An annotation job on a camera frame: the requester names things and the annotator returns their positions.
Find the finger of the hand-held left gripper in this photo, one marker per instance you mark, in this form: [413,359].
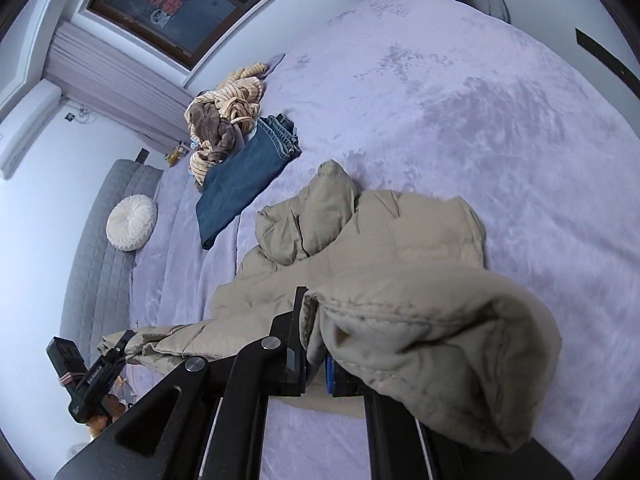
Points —
[120,349]

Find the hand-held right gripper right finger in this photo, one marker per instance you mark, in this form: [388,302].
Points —
[329,377]

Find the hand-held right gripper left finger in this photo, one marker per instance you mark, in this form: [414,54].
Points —
[292,355]

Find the beige puffer jacket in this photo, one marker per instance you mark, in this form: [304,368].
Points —
[400,270]

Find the grey quilted headboard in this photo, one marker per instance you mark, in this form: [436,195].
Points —
[95,270]

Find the round cream pillow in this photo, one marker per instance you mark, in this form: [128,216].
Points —
[131,222]

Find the folded blue jeans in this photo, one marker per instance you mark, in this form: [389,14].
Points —
[240,180]

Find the small black headboard device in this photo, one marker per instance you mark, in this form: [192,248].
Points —
[143,155]

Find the yellow bedside items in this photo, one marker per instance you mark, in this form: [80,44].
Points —
[175,156]

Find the striped tan plush garment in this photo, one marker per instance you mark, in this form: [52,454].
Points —
[235,95]

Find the grey curtain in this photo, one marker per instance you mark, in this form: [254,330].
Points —
[110,80]

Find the bed with lavender blanket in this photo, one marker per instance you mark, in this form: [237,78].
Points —
[475,110]

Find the wall socket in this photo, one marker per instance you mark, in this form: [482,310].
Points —
[70,117]

